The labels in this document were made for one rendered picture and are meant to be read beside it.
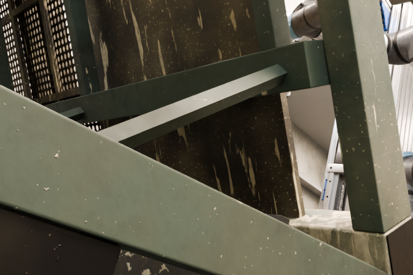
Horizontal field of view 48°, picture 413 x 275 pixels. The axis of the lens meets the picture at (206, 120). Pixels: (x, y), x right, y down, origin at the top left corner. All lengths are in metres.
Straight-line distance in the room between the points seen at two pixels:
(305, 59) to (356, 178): 0.22
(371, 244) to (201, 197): 0.42
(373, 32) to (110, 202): 0.58
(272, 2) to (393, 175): 0.37
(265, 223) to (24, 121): 0.32
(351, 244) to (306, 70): 0.32
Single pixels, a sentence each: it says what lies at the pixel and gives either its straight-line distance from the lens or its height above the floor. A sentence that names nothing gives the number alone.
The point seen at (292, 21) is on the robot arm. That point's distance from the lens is 1.46.
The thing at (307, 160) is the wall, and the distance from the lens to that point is 8.99.
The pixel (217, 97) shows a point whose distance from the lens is 0.69.
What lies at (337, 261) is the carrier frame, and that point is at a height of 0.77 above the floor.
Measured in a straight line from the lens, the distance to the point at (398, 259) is 0.89.
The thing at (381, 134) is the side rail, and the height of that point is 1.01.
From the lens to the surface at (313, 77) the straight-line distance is 0.80.
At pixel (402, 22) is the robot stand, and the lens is 2.16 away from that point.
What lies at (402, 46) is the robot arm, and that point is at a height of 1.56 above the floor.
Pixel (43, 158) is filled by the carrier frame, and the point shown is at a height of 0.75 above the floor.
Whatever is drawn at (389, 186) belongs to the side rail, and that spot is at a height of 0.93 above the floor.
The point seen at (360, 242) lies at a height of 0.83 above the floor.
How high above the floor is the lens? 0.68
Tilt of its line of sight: 20 degrees up
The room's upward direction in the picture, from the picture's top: 16 degrees clockwise
